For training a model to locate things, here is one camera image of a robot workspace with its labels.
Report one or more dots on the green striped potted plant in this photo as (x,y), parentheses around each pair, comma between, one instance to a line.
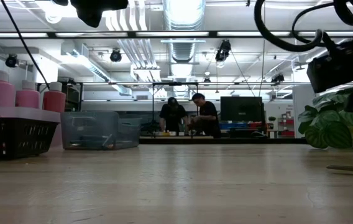
(332,133)

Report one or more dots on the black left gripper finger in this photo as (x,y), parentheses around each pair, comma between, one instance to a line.
(99,7)

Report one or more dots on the person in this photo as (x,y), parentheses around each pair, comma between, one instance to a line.
(173,115)
(209,115)

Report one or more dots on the silver ventilation duct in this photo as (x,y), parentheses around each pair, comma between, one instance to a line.
(184,18)

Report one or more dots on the dark pink paint bottle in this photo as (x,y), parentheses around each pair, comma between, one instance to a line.
(54,99)

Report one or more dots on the smoky grey plastic bin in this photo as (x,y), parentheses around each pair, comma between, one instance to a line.
(95,130)

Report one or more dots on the black ceiling spotlight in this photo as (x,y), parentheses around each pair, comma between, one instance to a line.
(277,78)
(115,56)
(11,61)
(223,49)

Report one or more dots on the black monitor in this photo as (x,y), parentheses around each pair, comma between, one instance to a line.
(241,109)

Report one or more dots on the red storage shelf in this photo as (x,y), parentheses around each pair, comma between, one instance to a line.
(286,132)

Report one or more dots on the orange scissors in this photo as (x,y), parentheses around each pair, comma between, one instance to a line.
(350,169)

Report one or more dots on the black mesh basket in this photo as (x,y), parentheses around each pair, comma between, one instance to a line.
(24,137)

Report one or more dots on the thin black station frame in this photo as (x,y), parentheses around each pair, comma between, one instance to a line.
(175,83)

